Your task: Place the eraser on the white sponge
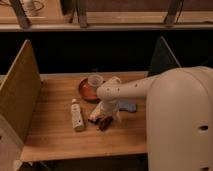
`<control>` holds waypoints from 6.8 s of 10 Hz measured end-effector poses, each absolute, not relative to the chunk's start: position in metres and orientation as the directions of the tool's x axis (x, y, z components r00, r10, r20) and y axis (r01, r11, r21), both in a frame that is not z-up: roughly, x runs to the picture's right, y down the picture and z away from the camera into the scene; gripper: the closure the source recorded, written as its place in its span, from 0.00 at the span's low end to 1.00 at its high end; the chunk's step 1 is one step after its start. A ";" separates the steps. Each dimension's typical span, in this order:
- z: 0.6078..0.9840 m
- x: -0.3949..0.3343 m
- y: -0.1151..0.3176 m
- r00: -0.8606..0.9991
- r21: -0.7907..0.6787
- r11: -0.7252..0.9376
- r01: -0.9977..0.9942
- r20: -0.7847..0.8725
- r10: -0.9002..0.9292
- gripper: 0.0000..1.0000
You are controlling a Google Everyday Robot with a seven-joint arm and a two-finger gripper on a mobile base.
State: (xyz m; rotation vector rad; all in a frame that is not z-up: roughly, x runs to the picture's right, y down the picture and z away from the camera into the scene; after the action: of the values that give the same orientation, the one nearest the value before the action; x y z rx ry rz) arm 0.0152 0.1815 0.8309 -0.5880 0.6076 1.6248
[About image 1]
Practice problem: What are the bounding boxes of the white squeeze tube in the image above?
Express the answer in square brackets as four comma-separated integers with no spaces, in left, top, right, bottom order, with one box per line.
[70,99,85,132]

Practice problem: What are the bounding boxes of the orange brown plate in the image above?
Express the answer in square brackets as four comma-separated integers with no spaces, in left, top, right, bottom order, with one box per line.
[78,78,100,103]

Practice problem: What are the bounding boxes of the left wooden side panel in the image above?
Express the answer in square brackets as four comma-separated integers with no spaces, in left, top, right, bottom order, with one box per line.
[0,40,41,171]

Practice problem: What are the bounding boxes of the wooden shelf with posts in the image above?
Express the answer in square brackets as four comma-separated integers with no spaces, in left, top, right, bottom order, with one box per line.
[0,0,213,32]

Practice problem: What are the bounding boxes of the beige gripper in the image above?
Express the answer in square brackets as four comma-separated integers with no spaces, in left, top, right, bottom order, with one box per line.
[100,100,121,122]

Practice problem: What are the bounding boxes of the right dark side panel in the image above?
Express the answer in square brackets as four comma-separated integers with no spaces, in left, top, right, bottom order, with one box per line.
[148,36,181,76]

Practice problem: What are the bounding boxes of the blue grey sponge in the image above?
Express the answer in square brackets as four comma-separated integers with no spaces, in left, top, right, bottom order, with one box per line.
[118,101,137,113]

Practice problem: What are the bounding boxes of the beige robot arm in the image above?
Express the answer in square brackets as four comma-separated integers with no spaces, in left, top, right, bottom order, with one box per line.
[97,66,213,171]

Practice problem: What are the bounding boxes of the dark red oblong object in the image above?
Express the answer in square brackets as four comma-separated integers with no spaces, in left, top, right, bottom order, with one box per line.
[99,116,113,131]

